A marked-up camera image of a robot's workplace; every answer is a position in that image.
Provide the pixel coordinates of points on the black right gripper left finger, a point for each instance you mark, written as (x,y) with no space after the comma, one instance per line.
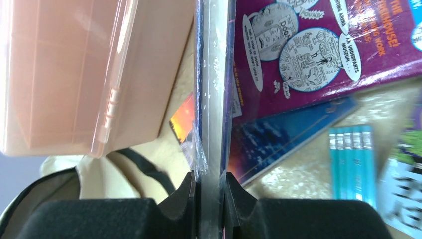
(139,218)

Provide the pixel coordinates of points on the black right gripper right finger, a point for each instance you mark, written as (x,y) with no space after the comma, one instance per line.
(249,218)

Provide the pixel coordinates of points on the beige canvas backpack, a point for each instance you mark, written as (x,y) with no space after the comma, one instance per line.
(122,174)

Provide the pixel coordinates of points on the dark blue shiny book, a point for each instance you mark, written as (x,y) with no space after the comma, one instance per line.
(215,28)

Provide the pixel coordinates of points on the teal pencil pack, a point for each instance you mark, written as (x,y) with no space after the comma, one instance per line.
(353,164)

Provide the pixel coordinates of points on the blue thin book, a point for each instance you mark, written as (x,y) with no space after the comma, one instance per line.
(258,145)

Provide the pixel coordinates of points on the orange blue small item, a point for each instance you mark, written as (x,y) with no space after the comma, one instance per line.
(181,121)

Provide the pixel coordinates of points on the light blue treehouse book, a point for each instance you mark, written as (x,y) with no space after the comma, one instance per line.
(400,182)

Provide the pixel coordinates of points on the purple comic book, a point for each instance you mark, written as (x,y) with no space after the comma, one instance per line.
(290,54)

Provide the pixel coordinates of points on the translucent pink plastic box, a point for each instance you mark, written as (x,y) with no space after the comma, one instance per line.
(87,76)

